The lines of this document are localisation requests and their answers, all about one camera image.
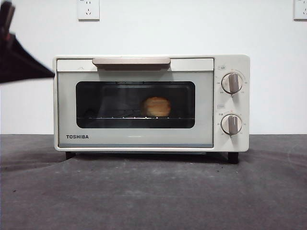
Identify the metal wire oven rack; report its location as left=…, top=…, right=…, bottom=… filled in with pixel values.
left=88, top=116, right=182, bottom=120

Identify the white wall socket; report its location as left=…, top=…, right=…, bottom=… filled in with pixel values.
left=77, top=0, right=100, bottom=21
left=293, top=0, right=307, bottom=21

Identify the cream Toshiba toaster oven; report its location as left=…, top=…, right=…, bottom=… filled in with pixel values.
left=53, top=54, right=250, bottom=165

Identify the glass oven door with handle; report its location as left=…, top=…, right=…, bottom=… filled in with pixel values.
left=56, top=57, right=214, bottom=148

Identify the orange-brown bread loaf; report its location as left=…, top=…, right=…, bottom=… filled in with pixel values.
left=141, top=96, right=172, bottom=118

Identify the cream oven knob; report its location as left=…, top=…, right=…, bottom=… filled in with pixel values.
left=221, top=114, right=243, bottom=135
left=221, top=73, right=243, bottom=94

